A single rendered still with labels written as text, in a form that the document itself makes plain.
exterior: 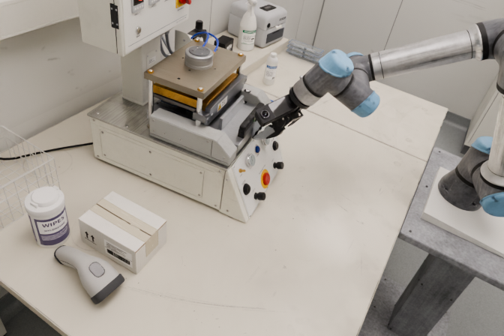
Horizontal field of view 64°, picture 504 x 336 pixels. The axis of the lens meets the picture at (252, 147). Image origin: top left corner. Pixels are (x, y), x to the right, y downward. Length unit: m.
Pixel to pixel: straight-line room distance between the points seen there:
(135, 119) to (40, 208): 0.37
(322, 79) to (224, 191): 0.41
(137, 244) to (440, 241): 0.89
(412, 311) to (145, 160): 1.25
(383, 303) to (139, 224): 1.36
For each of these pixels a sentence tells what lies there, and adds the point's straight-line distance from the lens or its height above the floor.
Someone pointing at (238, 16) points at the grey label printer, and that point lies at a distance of 2.13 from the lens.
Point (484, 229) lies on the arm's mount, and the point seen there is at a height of 0.77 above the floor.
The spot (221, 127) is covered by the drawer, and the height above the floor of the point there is 0.98.
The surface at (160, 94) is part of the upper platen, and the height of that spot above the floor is 1.03.
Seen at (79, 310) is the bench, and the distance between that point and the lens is 1.06.
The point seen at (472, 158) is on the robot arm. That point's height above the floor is 0.95.
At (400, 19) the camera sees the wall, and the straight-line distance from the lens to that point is 3.46.
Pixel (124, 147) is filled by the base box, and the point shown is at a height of 0.85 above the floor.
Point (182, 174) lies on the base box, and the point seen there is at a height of 0.84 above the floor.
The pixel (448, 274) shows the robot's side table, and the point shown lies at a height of 0.48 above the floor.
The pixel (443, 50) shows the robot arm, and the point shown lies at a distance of 1.18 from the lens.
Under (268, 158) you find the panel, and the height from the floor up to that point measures 0.83.
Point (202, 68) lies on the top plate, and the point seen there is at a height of 1.11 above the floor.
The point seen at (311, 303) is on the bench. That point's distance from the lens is 1.10.
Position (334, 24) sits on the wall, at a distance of 3.62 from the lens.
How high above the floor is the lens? 1.66
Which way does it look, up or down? 38 degrees down
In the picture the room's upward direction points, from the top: 10 degrees clockwise
